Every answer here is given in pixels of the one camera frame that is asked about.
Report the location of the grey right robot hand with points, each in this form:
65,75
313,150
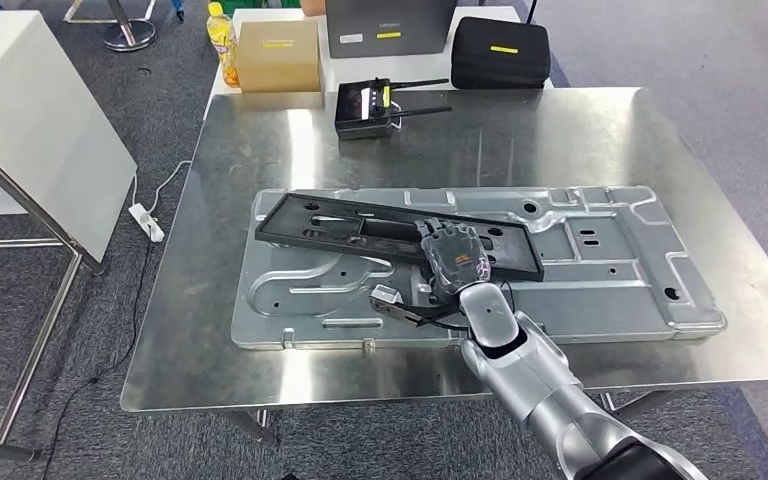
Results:
453,258

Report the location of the black plastic plate frame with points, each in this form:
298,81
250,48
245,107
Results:
284,228

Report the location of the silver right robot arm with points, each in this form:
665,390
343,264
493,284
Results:
536,378

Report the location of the steel workbench leg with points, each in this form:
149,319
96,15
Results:
639,401
255,425

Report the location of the stamped silver metal panel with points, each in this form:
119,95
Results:
622,265

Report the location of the black remote controller with antennas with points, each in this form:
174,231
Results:
364,109

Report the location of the black zip carry case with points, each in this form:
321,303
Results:
500,56

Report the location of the grey laptop box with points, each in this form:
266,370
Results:
390,26

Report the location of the brown cardboard box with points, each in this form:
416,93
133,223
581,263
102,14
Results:
278,56

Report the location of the white power strip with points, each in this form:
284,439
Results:
147,224

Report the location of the yellow drink bottle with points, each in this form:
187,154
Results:
225,46

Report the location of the white block desk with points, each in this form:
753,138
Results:
39,132

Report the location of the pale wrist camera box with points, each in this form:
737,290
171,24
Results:
386,301

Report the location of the chrome round pedestal base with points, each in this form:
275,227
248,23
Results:
129,33

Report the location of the steel tube frame table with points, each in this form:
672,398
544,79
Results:
33,344

